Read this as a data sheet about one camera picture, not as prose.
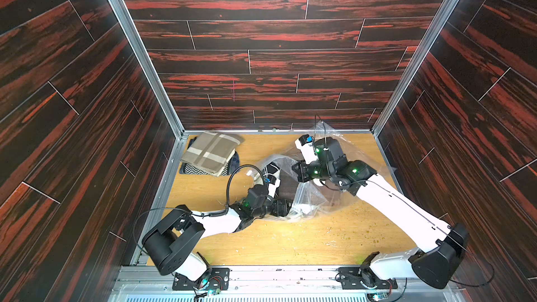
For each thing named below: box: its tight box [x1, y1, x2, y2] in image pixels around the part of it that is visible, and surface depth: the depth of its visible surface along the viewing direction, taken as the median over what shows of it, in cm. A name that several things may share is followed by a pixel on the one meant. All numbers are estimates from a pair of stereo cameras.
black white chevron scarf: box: [179, 162, 231, 177], surface depth 101 cm
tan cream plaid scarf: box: [179, 130, 245, 177], surface depth 103 cm
